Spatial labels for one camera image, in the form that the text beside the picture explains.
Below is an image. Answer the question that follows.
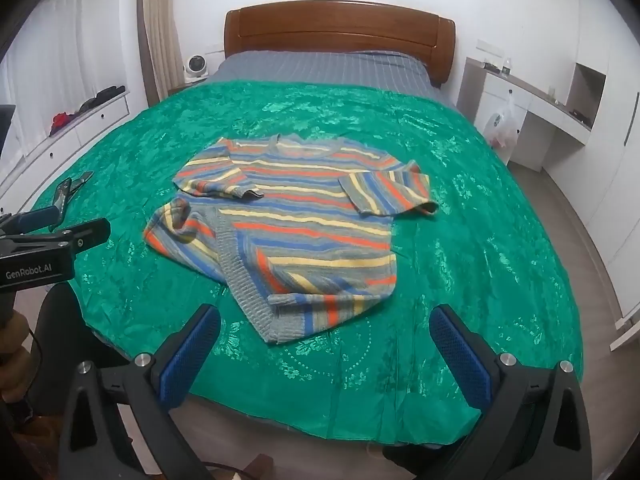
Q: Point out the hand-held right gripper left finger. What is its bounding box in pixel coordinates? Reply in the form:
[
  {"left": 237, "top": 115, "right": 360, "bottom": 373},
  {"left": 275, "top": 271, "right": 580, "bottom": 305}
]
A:
[{"left": 57, "top": 304, "right": 222, "bottom": 480}]

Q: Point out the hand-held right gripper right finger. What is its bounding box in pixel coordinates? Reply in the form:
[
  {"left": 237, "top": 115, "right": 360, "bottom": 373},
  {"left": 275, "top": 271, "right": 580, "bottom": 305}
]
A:
[{"left": 429, "top": 304, "right": 593, "bottom": 480}]

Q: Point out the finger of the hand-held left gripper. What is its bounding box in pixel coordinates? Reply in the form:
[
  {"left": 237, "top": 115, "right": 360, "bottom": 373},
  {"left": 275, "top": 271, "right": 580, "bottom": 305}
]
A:
[
  {"left": 0, "top": 172, "right": 95, "bottom": 233},
  {"left": 0, "top": 217, "right": 112, "bottom": 257}
]

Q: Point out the striped knit sweater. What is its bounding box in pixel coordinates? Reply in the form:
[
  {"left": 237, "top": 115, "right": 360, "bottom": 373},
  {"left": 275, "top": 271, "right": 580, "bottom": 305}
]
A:
[{"left": 143, "top": 134, "right": 440, "bottom": 345}]

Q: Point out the person's left hand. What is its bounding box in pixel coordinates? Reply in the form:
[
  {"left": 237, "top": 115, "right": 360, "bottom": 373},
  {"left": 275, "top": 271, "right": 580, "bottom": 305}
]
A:
[{"left": 0, "top": 309, "right": 32, "bottom": 411}]

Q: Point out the green floral blanket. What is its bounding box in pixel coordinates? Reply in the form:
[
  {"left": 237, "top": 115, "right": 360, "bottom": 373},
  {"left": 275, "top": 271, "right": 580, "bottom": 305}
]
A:
[{"left": 30, "top": 80, "right": 586, "bottom": 448}]

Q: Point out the red cloth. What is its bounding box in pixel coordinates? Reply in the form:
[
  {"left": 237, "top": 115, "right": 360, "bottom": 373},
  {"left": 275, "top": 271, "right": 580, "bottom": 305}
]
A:
[{"left": 50, "top": 111, "right": 76, "bottom": 136}]

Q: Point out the white drawer cabinet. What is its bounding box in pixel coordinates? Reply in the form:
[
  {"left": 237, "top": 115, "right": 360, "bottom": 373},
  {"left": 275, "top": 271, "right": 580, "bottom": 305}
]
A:
[{"left": 0, "top": 87, "right": 133, "bottom": 211}]

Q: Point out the black cloth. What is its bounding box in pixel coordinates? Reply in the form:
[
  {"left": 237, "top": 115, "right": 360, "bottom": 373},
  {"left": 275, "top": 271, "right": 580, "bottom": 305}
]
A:
[{"left": 75, "top": 85, "right": 126, "bottom": 113}]

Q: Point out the white sheer curtain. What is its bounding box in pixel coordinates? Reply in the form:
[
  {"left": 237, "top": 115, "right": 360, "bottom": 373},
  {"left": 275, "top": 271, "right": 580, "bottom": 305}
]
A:
[{"left": 0, "top": 0, "right": 146, "bottom": 176}]

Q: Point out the small white fan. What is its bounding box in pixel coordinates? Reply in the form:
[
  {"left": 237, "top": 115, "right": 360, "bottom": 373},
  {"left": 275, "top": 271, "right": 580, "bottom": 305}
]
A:
[{"left": 183, "top": 55, "right": 210, "bottom": 83}]

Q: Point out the beige curtain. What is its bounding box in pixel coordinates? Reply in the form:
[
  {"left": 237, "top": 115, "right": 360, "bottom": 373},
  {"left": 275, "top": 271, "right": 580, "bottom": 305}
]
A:
[{"left": 141, "top": 0, "right": 183, "bottom": 106}]

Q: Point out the white plastic bag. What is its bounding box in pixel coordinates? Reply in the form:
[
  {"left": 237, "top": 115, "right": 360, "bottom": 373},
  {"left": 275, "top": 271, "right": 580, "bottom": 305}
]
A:
[{"left": 482, "top": 92, "right": 521, "bottom": 150}]

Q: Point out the white wardrobe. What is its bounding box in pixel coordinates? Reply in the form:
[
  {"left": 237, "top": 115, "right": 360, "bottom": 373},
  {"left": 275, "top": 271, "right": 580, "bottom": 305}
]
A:
[{"left": 545, "top": 0, "right": 640, "bottom": 321}]

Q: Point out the white desk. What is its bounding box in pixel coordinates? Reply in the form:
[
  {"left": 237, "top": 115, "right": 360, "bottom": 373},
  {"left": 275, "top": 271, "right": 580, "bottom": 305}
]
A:
[{"left": 457, "top": 56, "right": 593, "bottom": 171}]

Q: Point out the grey checked bed sheet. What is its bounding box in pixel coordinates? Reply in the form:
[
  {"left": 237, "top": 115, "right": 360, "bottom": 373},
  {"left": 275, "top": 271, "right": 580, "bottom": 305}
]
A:
[{"left": 207, "top": 50, "right": 453, "bottom": 106}]

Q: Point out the wooden bed headboard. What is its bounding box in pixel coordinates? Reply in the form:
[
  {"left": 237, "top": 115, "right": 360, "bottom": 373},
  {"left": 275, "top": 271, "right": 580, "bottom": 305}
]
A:
[{"left": 223, "top": 1, "right": 457, "bottom": 86}]

